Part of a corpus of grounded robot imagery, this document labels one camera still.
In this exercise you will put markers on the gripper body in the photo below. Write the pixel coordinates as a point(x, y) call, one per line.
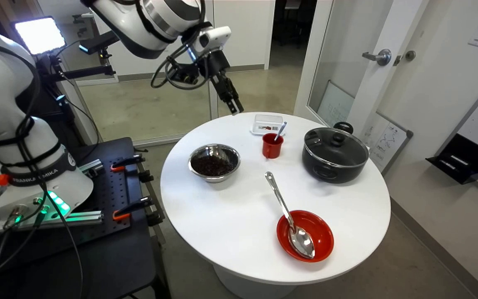
point(214, 63)

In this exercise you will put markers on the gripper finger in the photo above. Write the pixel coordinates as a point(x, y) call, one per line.
point(233, 92)
point(225, 96)

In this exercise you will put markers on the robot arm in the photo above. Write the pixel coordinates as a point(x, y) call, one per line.
point(2, 104)

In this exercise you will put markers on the metal bowl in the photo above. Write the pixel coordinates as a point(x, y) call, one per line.
point(226, 155)

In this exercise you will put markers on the small metal spoon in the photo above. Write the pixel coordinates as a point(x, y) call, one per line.
point(281, 128)

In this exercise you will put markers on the red cup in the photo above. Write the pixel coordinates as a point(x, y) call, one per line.
point(271, 148)

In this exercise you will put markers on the heap of coffee beans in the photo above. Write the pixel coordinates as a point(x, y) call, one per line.
point(212, 166)

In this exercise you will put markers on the whiteboard behind glass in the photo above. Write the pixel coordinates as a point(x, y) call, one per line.
point(335, 104)

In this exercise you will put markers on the glass pot lid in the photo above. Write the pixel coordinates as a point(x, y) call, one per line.
point(326, 147)

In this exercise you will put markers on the black clamp with orange tip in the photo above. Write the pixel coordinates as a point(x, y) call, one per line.
point(133, 206)
point(129, 162)

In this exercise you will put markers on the black pot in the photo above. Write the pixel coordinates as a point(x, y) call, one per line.
point(332, 172)

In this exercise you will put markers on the large metal spoon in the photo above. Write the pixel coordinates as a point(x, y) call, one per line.
point(299, 241)

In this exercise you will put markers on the small whiteboard with drawings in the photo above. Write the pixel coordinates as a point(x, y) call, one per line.
point(390, 143)

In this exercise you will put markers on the red bowl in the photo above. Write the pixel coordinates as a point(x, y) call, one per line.
point(322, 232)

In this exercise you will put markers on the led light panel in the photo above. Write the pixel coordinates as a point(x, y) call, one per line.
point(40, 35)

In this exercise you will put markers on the white door with glass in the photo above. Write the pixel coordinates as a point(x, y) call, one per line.
point(401, 25)

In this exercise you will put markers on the silver door lock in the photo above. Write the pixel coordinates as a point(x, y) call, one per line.
point(410, 55)

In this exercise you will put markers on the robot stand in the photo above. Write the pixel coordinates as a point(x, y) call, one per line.
point(110, 257)

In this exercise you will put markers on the black whiteboard tray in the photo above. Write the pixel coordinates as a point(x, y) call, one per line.
point(463, 160)

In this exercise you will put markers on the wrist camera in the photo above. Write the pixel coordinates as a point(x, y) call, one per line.
point(183, 74)

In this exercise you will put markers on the camera on mount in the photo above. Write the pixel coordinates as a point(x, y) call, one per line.
point(98, 42)

